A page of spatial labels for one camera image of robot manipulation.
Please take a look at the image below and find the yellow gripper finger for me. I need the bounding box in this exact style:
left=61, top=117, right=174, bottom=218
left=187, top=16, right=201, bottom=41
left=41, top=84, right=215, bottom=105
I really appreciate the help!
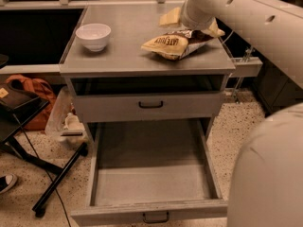
left=159, top=8, right=181, bottom=27

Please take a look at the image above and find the brown yellow chip bag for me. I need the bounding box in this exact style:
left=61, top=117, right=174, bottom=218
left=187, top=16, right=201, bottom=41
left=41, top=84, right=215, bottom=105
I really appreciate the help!
left=141, top=21, right=225, bottom=61

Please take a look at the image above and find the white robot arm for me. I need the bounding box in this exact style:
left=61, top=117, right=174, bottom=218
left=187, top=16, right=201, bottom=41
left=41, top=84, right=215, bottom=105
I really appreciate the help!
left=177, top=0, right=303, bottom=227

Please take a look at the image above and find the grey drawer cabinet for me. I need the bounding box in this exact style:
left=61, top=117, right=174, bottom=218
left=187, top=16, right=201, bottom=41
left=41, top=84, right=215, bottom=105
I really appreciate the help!
left=60, top=3, right=235, bottom=135

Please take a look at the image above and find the closed grey upper drawer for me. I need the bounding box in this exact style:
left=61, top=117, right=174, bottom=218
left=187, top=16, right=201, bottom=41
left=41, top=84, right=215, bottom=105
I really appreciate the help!
left=73, top=92, right=223, bottom=123

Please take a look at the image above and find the clear plastic bag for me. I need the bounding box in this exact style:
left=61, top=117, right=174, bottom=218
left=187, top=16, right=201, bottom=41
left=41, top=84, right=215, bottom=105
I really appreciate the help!
left=45, top=86, right=88, bottom=149

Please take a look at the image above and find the open grey bottom drawer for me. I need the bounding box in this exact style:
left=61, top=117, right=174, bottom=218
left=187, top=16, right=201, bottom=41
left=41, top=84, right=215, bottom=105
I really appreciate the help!
left=72, top=119, right=227, bottom=227

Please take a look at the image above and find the white ceramic bowl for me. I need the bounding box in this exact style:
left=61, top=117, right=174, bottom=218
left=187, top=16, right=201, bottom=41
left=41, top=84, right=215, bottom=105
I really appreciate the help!
left=76, top=24, right=112, bottom=52

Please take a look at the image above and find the metal diagonal rod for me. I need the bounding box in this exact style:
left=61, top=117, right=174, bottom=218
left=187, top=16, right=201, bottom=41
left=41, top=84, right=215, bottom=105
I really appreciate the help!
left=232, top=46, right=255, bottom=100

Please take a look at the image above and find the black table stand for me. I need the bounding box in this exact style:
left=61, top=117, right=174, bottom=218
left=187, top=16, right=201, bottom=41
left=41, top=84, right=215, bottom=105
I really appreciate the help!
left=0, top=54, right=89, bottom=218

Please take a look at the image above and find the black white sneaker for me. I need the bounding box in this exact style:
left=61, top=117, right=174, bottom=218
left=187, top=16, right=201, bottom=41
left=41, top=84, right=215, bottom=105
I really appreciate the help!
left=0, top=174, right=18, bottom=194

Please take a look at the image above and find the black floor cable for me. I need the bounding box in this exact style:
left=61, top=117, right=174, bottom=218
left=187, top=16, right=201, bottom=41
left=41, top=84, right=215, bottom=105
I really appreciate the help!
left=11, top=113, right=72, bottom=227

